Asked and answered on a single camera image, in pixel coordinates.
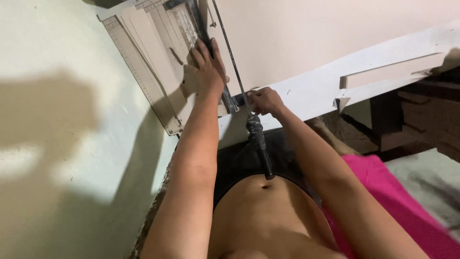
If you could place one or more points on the person's right hand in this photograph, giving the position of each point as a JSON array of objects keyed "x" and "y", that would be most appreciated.
[{"x": 267, "y": 101}]

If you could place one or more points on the person's right fingers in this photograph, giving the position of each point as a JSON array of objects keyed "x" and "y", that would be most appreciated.
[{"x": 256, "y": 102}]

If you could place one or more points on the beige paper cutter base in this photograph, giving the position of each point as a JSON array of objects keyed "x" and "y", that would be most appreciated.
[{"x": 140, "y": 75}]

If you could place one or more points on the beige paper strips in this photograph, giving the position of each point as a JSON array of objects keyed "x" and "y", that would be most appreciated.
[{"x": 161, "y": 54}]

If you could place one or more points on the grey cloth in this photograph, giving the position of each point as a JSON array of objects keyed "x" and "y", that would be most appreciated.
[{"x": 427, "y": 180}]

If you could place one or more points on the black shorts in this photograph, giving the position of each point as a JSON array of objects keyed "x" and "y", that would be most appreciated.
[{"x": 239, "y": 162}]

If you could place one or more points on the white board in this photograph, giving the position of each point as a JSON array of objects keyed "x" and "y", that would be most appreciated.
[{"x": 323, "y": 93}]

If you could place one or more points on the pink cloth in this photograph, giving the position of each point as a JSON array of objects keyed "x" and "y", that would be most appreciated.
[{"x": 388, "y": 201}]

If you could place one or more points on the large beige paper sheet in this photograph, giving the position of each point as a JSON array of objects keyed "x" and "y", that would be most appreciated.
[{"x": 305, "y": 39}]

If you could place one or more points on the dark wooden furniture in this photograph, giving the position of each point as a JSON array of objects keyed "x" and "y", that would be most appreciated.
[{"x": 424, "y": 115}]

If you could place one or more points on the person's left hand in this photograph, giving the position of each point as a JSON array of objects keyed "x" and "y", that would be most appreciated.
[{"x": 208, "y": 75}]

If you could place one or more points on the cream paper strip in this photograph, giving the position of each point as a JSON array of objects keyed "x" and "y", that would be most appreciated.
[{"x": 388, "y": 73}]

